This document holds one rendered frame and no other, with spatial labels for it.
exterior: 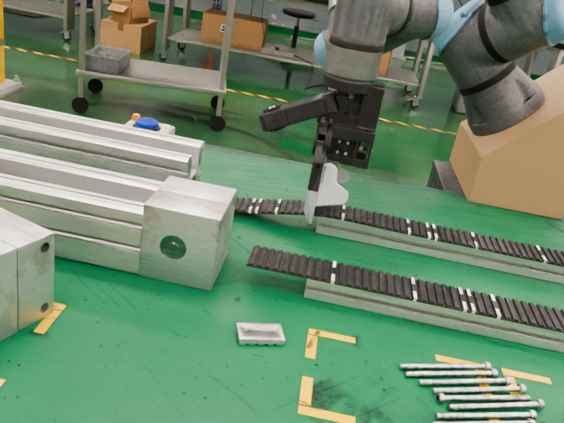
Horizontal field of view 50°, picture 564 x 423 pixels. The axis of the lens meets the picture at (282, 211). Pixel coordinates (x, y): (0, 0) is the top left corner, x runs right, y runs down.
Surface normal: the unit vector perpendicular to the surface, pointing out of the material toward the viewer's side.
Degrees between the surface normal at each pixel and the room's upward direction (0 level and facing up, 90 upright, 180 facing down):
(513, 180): 90
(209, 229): 90
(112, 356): 0
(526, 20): 107
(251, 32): 90
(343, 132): 90
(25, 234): 0
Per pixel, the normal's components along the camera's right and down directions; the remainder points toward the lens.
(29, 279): 0.87, 0.33
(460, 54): -0.59, 0.56
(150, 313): 0.16, -0.90
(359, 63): 0.07, 0.41
